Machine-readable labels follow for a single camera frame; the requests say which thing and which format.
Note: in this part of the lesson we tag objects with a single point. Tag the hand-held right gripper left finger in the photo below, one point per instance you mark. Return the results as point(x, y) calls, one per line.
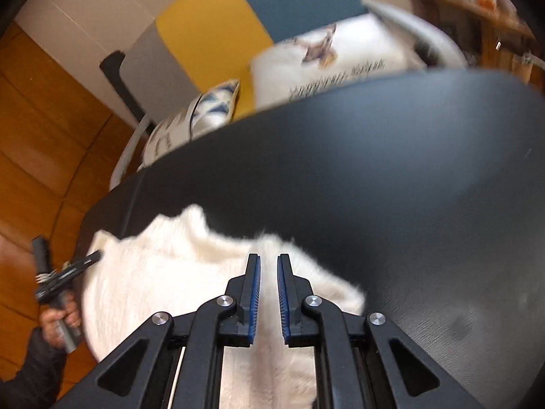
point(254, 302)

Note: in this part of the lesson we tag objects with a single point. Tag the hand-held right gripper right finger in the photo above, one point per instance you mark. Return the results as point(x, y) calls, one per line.
point(283, 306)

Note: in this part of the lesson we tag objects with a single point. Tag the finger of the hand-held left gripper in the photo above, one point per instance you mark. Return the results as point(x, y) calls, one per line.
point(85, 262)

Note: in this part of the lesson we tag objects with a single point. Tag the cream knit sweater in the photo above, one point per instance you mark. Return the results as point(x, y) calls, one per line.
point(170, 272)

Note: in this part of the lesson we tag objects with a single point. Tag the person's left forearm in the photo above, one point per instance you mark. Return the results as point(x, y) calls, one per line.
point(34, 370)

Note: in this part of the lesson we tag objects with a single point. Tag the person's left hand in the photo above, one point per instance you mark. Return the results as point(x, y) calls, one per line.
point(51, 328)

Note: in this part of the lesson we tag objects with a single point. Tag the cat print pillow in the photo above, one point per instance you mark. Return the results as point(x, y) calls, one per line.
point(183, 128)

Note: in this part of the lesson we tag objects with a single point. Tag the deer print pillow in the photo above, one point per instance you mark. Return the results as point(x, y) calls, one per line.
point(362, 51)

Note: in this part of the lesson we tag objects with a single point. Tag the grey yellow blue armchair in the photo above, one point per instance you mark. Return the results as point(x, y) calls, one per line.
point(204, 17)

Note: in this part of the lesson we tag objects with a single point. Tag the wooden table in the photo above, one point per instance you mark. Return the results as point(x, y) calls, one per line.
point(468, 17)

